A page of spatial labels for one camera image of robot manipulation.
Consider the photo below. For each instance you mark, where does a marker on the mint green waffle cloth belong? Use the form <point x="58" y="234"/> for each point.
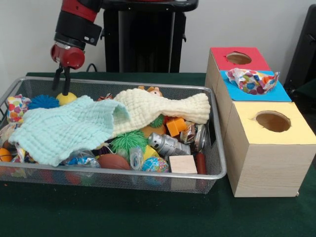
<point x="61" y="128"/>

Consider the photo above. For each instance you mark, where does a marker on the plain wooden cube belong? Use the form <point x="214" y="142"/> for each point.
<point x="183" y="165"/>

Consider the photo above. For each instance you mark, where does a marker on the brown toy football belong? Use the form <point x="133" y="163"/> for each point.
<point x="113" y="161"/>

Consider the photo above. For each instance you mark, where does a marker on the black chair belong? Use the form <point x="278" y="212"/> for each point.
<point x="306" y="49"/>

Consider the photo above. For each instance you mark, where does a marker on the yellow ball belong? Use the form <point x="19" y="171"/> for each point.
<point x="66" y="99"/>

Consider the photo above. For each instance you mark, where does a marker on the blue spiky ball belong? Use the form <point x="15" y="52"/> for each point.
<point x="43" y="102"/>

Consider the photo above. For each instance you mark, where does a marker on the green spiky ball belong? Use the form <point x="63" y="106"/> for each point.
<point x="128" y="143"/>

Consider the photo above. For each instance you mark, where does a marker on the silver toy robot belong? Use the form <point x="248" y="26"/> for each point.
<point x="168" y="145"/>

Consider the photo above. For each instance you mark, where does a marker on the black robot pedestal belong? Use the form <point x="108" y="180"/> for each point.
<point x="143" y="44"/>

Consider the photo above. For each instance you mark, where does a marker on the cream waffle cloth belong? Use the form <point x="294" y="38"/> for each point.
<point x="153" y="106"/>

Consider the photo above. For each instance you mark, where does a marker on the polka dot cloth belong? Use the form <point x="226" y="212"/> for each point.
<point x="251" y="82"/>
<point x="16" y="108"/>

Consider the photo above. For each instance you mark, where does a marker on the globe print ball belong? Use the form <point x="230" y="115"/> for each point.
<point x="155" y="165"/>

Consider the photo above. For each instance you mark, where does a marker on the silver mesh bin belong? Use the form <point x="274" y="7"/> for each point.
<point x="111" y="183"/>

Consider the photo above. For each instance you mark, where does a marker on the wooden box with three holes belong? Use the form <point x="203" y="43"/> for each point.
<point x="266" y="168"/>

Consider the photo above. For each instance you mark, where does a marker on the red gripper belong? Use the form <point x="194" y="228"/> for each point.
<point x="70" y="58"/>

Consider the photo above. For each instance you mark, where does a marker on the dark green tablecloth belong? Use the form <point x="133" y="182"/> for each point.
<point x="148" y="217"/>

